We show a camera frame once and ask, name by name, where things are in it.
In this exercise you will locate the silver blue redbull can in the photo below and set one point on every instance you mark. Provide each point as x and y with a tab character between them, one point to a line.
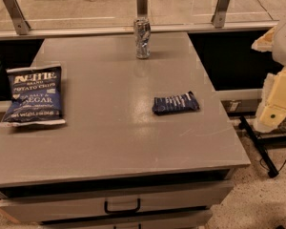
142	34

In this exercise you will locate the blue rxbar blueberry wrapper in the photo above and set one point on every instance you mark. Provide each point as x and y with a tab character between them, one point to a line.
175	104

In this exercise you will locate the grey lower drawer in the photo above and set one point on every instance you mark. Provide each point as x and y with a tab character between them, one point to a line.
189	219

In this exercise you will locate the black metal stand leg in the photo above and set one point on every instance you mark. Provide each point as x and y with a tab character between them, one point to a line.
261	143

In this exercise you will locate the middle metal railing bracket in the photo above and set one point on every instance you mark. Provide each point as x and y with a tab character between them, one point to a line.
142	8

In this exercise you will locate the black upper drawer handle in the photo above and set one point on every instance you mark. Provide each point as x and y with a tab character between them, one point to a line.
122	206

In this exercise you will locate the right metal railing bracket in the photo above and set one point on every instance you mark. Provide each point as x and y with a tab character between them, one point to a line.
219	17

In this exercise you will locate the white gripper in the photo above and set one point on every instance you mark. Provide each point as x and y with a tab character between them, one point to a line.
272	109

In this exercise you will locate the blue kettle chips bag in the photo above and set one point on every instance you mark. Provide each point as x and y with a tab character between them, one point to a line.
35	97

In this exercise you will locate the grey upper drawer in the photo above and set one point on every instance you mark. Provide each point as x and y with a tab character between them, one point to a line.
91	204

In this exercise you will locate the grey drawer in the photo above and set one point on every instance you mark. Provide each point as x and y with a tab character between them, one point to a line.
91	204
189	219

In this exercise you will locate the left metal railing bracket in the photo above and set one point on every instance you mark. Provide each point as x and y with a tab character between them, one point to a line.
19	22

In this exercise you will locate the metal railing bracket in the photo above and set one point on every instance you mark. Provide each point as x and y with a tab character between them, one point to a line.
142	8
19	22
219	17

